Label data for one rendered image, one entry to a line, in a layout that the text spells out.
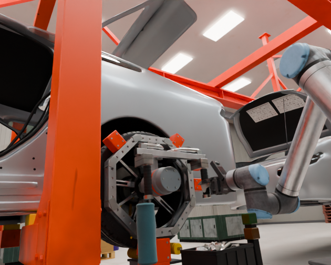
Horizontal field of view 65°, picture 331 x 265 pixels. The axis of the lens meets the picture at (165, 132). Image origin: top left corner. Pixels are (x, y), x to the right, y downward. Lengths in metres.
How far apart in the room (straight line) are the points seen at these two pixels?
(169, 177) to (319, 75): 0.79
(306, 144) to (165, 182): 0.64
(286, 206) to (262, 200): 0.12
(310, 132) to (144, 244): 0.82
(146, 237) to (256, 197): 0.50
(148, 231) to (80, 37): 0.87
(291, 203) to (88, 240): 0.80
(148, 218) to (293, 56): 0.87
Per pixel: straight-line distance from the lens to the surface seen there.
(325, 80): 0.90
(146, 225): 1.24
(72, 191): 0.91
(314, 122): 1.10
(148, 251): 1.25
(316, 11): 4.02
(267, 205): 1.14
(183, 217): 1.51
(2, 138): 10.70
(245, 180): 1.13
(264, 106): 4.62
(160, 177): 1.28
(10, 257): 6.60
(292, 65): 0.96
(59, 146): 0.93
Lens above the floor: 0.65
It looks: 19 degrees up
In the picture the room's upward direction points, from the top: 4 degrees counter-clockwise
